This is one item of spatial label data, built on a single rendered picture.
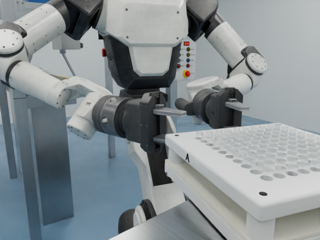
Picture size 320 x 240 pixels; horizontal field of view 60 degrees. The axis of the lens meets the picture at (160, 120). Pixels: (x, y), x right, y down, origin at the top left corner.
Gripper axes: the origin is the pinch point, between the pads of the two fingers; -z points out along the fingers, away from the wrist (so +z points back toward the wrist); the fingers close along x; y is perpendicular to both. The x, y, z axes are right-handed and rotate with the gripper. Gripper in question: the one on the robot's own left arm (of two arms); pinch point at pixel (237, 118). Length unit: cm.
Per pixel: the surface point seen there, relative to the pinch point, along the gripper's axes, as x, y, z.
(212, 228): 7.0, 15.7, -25.4
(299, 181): -0.2, 7.7, -29.1
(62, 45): -18, 48, 113
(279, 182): -0.2, 10.0, -29.0
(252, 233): 3.6, 14.2, -31.4
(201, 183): 4.4, 14.7, -18.7
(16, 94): 7, 70, 98
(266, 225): 2.4, 13.2, -32.2
